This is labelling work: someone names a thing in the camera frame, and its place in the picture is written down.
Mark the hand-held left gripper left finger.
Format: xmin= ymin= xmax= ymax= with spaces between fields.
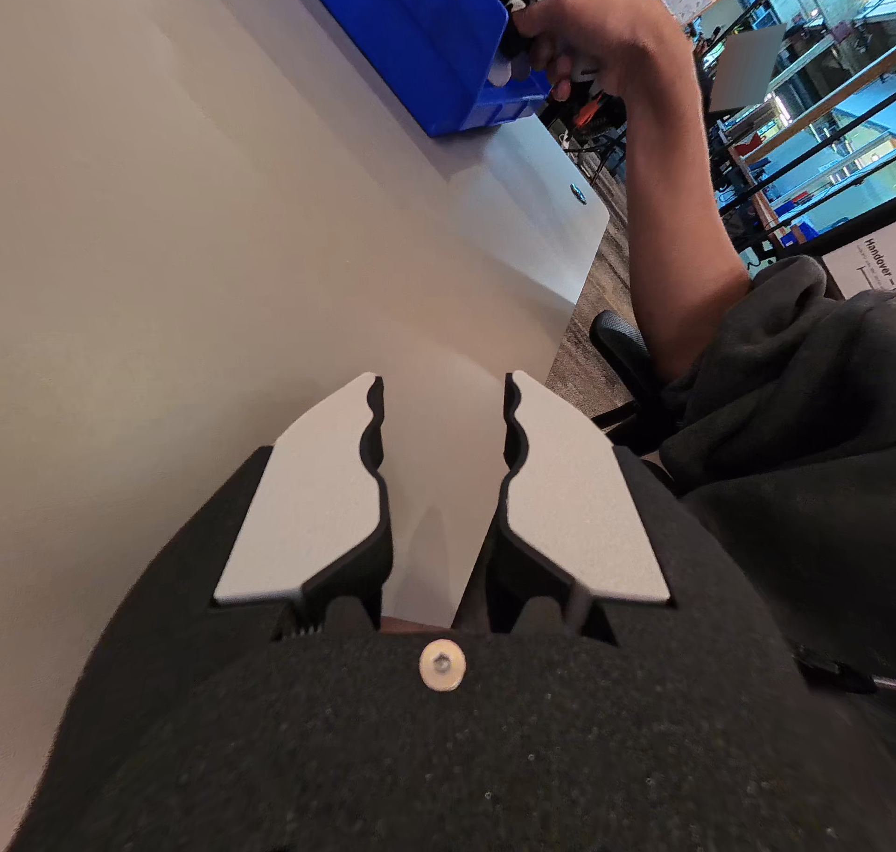
xmin=213 ymin=372 xmax=396 ymax=607

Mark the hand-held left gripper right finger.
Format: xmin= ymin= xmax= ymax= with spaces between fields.
xmin=489 ymin=371 xmax=673 ymax=608

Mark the blue plastic bin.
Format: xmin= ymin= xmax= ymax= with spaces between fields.
xmin=285 ymin=0 xmax=554 ymax=138

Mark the person's right hand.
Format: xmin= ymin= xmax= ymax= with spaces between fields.
xmin=507 ymin=0 xmax=687 ymax=104

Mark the person's black chair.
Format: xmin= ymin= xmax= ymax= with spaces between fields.
xmin=588 ymin=309 xmax=673 ymax=454

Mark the printed marker board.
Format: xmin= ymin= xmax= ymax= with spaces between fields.
xmin=819 ymin=220 xmax=896 ymax=300

